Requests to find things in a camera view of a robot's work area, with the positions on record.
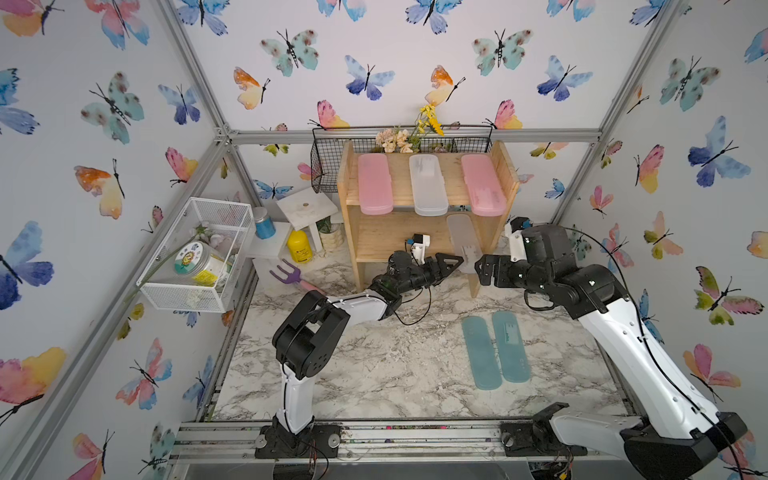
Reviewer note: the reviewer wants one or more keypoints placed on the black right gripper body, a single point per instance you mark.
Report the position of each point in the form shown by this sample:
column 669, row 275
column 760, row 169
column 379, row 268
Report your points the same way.
column 512, row 275

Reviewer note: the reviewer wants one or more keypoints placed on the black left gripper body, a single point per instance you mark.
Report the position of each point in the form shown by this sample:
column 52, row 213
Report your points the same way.
column 415, row 280

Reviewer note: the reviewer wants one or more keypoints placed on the clear frosted pencil case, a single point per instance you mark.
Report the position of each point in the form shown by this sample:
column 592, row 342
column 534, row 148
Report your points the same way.
column 464, row 241

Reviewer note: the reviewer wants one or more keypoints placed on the pink pencil case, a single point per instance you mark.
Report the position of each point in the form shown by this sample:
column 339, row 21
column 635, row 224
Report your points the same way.
column 486, row 195
column 374, row 184

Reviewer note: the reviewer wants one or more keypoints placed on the teal pencil case with label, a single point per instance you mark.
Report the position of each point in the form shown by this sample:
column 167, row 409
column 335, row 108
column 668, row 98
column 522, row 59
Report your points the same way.
column 515, row 367

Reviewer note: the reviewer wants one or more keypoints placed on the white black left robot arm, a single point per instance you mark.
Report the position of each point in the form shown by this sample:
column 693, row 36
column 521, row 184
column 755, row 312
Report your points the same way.
column 307, row 339

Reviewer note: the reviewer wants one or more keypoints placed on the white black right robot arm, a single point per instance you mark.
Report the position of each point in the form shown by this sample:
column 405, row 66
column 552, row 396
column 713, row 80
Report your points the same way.
column 679, row 430

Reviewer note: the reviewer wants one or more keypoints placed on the wooden two-tier shelf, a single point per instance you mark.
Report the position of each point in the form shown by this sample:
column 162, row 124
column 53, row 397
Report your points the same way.
column 372, row 239

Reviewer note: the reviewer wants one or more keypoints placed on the small potted plant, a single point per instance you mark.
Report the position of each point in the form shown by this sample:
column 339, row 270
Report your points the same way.
column 331, row 233

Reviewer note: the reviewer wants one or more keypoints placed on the yellow bottle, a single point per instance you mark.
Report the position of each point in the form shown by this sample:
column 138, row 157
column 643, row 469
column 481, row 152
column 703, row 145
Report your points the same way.
column 299, row 247

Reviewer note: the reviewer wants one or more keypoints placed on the purple pink toy rake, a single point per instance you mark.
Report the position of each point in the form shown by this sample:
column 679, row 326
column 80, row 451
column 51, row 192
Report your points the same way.
column 294, row 277

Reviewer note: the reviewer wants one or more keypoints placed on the white small stool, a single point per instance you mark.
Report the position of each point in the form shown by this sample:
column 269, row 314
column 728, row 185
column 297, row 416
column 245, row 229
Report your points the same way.
column 304, row 209

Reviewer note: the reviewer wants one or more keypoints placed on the artificial flowers bunch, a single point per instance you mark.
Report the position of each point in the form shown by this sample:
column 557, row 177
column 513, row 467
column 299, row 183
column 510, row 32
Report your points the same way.
column 411, row 135

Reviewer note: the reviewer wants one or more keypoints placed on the white step block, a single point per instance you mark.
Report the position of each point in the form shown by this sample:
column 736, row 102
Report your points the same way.
column 266, row 258

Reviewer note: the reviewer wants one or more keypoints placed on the blue glitter jar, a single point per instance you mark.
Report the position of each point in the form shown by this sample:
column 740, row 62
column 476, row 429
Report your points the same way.
column 264, row 226

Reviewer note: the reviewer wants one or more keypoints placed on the round colourful tin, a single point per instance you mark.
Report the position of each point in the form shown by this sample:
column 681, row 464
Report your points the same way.
column 200, row 263

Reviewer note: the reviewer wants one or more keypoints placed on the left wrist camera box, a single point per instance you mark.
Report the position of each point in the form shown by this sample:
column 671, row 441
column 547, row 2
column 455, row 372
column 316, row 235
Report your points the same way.
column 417, row 247

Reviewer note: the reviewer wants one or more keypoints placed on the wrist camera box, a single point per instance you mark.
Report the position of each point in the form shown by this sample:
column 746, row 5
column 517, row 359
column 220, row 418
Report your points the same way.
column 516, row 241
column 417, row 247

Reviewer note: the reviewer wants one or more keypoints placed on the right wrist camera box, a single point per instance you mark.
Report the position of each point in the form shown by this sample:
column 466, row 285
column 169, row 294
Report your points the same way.
column 516, row 241

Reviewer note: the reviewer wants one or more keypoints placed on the black wire basket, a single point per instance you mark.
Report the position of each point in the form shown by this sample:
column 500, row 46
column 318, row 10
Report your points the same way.
column 329, row 143

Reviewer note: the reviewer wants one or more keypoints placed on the white wire mesh box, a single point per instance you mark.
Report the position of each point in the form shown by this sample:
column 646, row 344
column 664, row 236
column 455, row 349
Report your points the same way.
column 228, row 227

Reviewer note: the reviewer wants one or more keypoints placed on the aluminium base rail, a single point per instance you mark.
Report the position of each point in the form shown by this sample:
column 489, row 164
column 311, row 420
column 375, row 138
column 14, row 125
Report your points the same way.
column 346, row 442

